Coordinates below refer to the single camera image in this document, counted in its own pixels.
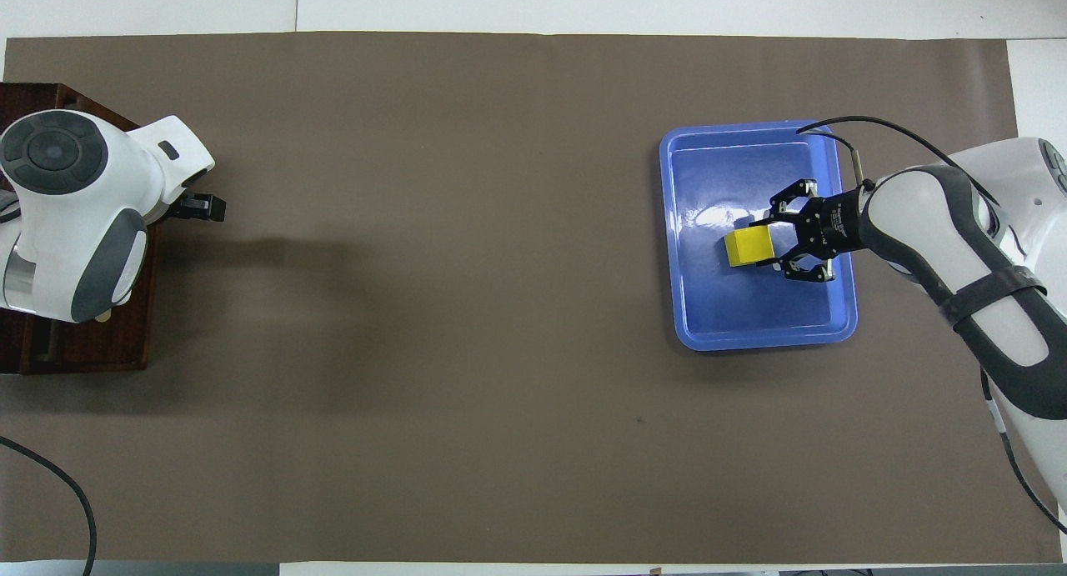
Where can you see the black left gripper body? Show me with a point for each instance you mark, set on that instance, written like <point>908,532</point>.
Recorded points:
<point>179,211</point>

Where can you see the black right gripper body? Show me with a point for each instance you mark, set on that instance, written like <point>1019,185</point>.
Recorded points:
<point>834,222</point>

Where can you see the yellow cube block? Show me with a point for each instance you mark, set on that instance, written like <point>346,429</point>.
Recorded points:
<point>748,246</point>

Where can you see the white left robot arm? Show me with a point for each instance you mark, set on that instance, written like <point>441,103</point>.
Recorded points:
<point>75,209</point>

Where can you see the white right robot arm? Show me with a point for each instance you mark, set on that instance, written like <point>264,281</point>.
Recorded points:
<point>1000,326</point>

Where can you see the dark wooden drawer cabinet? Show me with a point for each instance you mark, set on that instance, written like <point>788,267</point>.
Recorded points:
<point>83,351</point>

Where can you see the blue plastic tray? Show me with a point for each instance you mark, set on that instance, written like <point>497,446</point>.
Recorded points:
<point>750,318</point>

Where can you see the brown table mat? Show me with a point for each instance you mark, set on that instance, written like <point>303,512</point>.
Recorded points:
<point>417,267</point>

